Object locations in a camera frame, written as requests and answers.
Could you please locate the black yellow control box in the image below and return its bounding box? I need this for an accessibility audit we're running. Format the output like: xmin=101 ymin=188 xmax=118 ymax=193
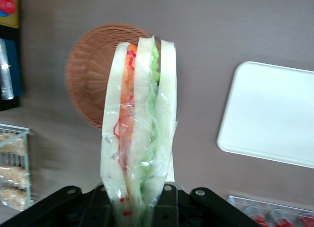
xmin=0 ymin=0 xmax=25 ymax=112

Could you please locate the empty brown wicker basket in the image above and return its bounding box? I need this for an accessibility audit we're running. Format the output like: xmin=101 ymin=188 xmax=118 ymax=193
xmin=65 ymin=23 xmax=154 ymax=131

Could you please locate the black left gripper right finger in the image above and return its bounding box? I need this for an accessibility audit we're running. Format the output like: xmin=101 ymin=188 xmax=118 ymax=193
xmin=152 ymin=182 xmax=261 ymax=227

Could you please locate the red cola bottle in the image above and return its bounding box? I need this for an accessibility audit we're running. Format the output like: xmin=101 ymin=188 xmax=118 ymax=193
xmin=242 ymin=206 xmax=263 ymax=227
xmin=267 ymin=208 xmax=293 ymax=227
xmin=297 ymin=211 xmax=314 ymax=227

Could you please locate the bagged cracker snack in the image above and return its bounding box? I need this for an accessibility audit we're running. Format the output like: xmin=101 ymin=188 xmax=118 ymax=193
xmin=0 ymin=185 xmax=33 ymax=211
xmin=0 ymin=132 xmax=27 ymax=154
xmin=0 ymin=164 xmax=30 ymax=186

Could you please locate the triangle sandwich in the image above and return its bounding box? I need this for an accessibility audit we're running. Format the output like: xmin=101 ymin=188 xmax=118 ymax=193
xmin=100 ymin=35 xmax=179 ymax=227

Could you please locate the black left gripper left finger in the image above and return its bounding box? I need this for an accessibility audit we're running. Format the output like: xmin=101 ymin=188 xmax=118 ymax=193
xmin=0 ymin=184 xmax=116 ymax=227

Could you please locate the clear acrylic bottle rack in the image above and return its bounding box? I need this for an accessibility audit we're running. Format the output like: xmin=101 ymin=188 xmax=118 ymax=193
xmin=227 ymin=194 xmax=314 ymax=227

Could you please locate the cream plastic tray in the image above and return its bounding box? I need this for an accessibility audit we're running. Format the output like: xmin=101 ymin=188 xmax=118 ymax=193
xmin=216 ymin=61 xmax=314 ymax=169

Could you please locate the pale wire basket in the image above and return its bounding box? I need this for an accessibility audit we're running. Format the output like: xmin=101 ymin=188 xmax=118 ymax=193
xmin=0 ymin=123 xmax=35 ymax=212

